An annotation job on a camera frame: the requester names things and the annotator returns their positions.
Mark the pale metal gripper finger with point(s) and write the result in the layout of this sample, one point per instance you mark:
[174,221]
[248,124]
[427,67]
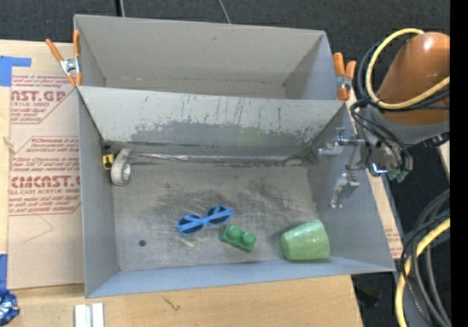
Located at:
[343,188]
[340,143]

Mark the green cup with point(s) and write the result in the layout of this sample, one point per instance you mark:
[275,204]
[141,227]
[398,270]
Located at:
[305,241]

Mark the green toy brick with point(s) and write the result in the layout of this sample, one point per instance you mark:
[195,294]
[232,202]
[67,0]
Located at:
[237,237]

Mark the grey metal bin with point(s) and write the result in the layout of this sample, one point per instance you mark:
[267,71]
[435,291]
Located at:
[219,186]

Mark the blue sunglasses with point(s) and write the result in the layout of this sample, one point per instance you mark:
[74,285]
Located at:
[190,225]

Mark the white tape roll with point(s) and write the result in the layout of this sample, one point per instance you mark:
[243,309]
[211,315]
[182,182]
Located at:
[117,175]

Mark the yellow and black small object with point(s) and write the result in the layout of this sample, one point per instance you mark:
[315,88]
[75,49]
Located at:
[108,161]

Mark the brown cardboard board red print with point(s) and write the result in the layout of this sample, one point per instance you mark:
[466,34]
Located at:
[44,237]

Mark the blue crumpled foil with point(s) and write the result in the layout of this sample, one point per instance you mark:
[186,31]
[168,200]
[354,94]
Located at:
[7,305]

